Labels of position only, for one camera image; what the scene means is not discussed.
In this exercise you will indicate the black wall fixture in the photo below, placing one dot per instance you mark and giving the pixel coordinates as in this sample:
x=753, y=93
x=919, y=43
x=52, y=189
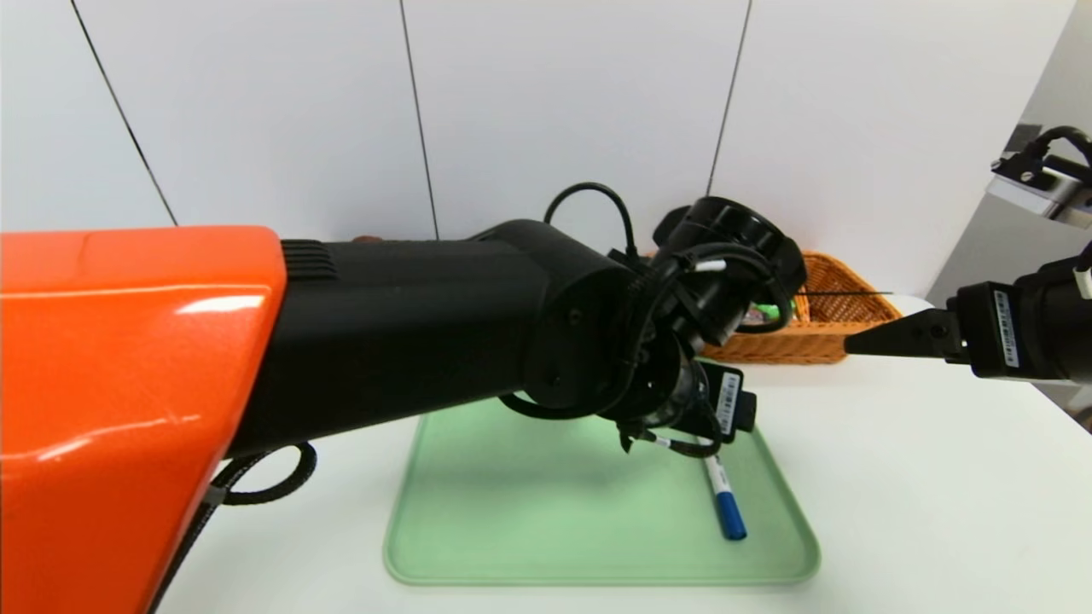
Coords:
x=1024, y=136

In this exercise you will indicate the orange wicker basket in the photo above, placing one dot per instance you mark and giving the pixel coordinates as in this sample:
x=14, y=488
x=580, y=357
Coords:
x=832, y=328

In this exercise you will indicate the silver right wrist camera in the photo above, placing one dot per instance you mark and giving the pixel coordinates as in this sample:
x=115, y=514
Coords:
x=1045, y=189

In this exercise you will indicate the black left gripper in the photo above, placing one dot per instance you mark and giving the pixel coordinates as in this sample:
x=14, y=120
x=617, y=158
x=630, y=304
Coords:
x=732, y=401

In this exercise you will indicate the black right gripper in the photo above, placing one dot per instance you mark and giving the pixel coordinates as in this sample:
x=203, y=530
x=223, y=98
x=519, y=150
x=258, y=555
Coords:
x=996, y=331

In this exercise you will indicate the orange snack bag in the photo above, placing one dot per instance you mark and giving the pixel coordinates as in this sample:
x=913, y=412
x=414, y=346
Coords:
x=775, y=307

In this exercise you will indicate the green plastic tray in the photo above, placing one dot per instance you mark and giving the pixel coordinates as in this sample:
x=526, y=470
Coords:
x=529, y=520

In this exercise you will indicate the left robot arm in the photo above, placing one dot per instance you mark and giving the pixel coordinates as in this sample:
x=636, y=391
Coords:
x=384, y=333

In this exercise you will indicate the blue and white marker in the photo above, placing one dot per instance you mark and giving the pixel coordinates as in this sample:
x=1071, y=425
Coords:
x=727, y=503

